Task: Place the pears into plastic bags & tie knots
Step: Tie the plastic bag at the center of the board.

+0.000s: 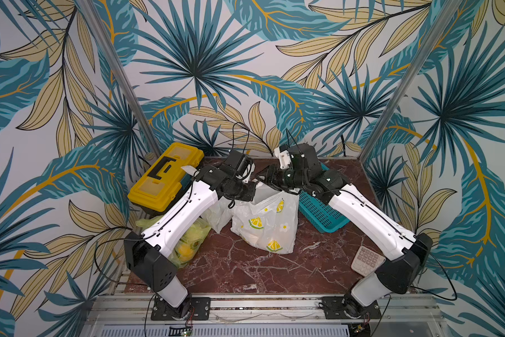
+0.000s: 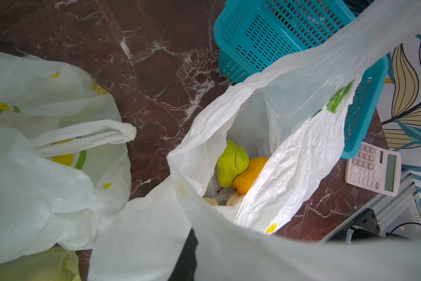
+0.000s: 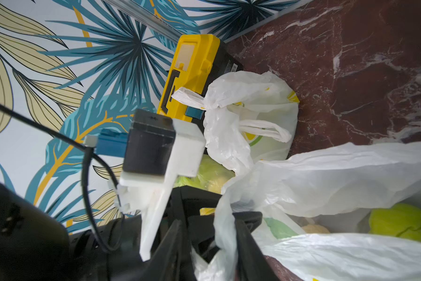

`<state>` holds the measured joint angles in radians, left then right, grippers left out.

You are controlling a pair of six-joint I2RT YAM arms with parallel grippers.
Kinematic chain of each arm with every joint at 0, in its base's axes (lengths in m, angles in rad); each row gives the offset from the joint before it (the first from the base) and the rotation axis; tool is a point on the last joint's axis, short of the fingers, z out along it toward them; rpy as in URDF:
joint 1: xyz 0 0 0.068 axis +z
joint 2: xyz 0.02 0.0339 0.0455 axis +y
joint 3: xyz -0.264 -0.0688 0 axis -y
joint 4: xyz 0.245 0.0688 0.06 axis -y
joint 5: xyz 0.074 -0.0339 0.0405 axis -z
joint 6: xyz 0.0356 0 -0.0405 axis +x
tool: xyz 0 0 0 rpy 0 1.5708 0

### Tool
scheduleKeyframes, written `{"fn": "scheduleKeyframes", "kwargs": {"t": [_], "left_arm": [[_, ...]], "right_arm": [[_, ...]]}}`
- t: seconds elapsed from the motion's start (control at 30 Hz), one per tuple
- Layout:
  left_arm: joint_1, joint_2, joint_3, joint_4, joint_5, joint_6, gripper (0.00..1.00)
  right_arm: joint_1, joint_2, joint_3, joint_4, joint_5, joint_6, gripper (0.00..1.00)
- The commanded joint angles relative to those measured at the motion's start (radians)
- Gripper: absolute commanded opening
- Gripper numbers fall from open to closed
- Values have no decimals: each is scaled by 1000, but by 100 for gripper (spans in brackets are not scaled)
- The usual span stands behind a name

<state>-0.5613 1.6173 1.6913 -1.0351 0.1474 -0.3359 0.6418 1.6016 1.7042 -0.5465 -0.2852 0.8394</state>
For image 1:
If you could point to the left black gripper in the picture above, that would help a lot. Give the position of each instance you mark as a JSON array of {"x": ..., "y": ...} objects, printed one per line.
[{"x": 249, "y": 196}]

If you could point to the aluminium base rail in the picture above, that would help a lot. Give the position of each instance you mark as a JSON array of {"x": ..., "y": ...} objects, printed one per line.
[{"x": 244, "y": 314}]

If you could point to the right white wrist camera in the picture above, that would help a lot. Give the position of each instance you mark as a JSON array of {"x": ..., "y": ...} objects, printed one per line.
[{"x": 283, "y": 156}]

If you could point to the yellow black toolbox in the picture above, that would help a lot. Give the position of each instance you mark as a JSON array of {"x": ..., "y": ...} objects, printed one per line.
[{"x": 163, "y": 184}]

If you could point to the left metal frame pole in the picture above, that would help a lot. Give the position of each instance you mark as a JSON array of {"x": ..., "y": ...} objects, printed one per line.
[{"x": 96, "y": 25}]

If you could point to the teal plastic basket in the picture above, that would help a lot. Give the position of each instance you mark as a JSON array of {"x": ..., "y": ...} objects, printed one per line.
[{"x": 323, "y": 217}]

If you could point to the right metal frame pole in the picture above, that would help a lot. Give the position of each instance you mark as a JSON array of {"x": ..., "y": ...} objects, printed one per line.
[{"x": 429, "y": 43}]

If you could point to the metal frame pole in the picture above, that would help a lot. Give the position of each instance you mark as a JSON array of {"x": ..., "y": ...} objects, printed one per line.
[
  {"x": 96, "y": 25},
  {"x": 429, "y": 43}
]

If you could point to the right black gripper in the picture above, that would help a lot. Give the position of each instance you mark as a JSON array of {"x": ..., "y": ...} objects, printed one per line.
[{"x": 275, "y": 177}]

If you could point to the white lemon print bag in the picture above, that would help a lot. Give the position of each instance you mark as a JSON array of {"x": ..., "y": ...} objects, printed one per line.
[{"x": 269, "y": 222}]

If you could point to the green plastic bag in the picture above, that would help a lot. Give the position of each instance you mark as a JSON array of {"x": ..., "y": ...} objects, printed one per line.
[{"x": 194, "y": 236}]

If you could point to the yellow pear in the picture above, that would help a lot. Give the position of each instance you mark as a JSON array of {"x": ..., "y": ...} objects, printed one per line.
[{"x": 185, "y": 253}]

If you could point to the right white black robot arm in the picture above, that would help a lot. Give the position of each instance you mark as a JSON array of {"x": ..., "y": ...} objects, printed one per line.
[{"x": 405, "y": 253}]

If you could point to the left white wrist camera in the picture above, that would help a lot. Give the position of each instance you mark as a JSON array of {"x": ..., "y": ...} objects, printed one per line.
[{"x": 246, "y": 175}]

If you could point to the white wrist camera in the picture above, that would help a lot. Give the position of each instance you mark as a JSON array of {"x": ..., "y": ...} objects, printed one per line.
[
  {"x": 246, "y": 175},
  {"x": 283, "y": 156}
]

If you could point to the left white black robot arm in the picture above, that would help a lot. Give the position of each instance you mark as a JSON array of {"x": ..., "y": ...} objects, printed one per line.
[{"x": 147, "y": 254}]

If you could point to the plain white plastic bag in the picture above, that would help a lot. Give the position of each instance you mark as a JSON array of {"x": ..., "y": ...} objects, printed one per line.
[{"x": 218, "y": 215}]

